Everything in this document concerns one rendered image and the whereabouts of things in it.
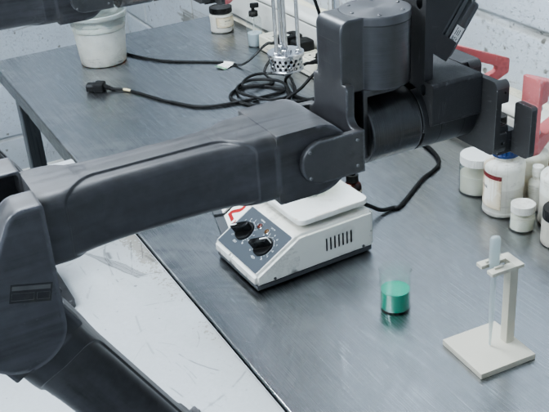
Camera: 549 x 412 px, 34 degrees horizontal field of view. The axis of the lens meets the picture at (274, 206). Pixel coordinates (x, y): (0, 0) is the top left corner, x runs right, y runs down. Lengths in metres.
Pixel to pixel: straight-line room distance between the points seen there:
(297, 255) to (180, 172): 0.64
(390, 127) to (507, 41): 0.92
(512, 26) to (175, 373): 0.85
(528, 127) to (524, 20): 0.83
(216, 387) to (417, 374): 0.24
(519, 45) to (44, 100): 1.04
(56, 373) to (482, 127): 0.40
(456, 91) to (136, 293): 0.69
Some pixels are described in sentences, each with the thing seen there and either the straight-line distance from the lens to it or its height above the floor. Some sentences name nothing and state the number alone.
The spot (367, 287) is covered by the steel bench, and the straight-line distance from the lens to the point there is 1.28.
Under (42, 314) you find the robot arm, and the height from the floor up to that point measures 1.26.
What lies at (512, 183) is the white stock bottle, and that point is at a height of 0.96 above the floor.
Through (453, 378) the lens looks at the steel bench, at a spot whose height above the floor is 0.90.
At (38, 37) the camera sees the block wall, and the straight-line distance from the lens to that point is 3.65.
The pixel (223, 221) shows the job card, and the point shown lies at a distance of 1.46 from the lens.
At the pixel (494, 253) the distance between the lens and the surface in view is 1.08.
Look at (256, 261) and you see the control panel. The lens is 1.28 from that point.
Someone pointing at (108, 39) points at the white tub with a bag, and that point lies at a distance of 2.21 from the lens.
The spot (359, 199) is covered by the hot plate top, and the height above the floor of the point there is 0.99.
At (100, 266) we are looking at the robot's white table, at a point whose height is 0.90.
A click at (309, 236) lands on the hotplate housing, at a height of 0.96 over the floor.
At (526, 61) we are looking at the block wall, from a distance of 1.61.
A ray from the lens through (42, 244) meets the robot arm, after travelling 0.62.
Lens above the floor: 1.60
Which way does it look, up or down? 28 degrees down
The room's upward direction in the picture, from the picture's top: 4 degrees counter-clockwise
